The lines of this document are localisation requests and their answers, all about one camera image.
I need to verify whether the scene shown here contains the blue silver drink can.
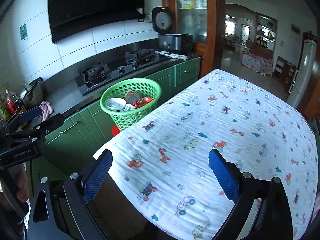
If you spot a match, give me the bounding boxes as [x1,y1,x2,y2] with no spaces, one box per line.
[104,98,126,111]

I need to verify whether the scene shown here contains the orange red snack bag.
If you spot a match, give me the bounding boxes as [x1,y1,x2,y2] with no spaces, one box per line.
[132,97,154,109]

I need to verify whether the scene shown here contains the red soda can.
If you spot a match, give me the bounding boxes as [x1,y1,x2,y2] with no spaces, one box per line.
[125,90,143,104]

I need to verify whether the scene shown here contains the green kitchen cabinets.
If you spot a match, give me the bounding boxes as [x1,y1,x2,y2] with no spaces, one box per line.
[24,56,202,196]

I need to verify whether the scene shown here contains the person's left hand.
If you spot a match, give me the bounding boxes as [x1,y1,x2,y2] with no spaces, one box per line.
[15,164,29,203]

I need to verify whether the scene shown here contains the glass jar red contents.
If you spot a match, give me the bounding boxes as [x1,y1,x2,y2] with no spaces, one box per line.
[2,88,23,115]

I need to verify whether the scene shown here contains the pink cloth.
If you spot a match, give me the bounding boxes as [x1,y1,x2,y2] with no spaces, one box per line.
[40,101,54,121]

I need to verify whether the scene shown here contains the steel pot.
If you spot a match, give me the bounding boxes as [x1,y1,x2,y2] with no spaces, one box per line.
[19,77,44,110]

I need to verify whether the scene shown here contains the red plastic stool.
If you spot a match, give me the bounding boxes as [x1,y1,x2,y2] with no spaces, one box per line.
[111,125,120,136]

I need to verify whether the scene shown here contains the cartoon print tablecloth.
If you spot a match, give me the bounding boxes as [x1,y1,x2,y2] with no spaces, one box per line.
[103,69,318,239]

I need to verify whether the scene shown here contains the black gas stove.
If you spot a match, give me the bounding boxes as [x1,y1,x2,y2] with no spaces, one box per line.
[75,49,169,95]

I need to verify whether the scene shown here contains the green plastic basket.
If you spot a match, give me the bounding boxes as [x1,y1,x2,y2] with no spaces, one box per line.
[100,78,162,131]

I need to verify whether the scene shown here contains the polka dot play fence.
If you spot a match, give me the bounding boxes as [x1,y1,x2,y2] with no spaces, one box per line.
[241,53,273,75]

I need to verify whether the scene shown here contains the black range hood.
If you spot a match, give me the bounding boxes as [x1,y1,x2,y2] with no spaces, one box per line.
[47,0,145,43]

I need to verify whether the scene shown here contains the white dish cloth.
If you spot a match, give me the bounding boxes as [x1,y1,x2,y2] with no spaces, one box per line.
[155,50,189,61]

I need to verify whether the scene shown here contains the white refrigerator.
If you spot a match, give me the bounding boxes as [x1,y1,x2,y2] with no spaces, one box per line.
[287,31,317,108]

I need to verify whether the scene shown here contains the black rice cooker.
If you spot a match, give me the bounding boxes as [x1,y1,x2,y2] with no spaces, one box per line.
[152,7,193,53]

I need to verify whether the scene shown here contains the wooden glass door cabinet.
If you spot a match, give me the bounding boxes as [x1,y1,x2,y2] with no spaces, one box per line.
[162,0,226,77]

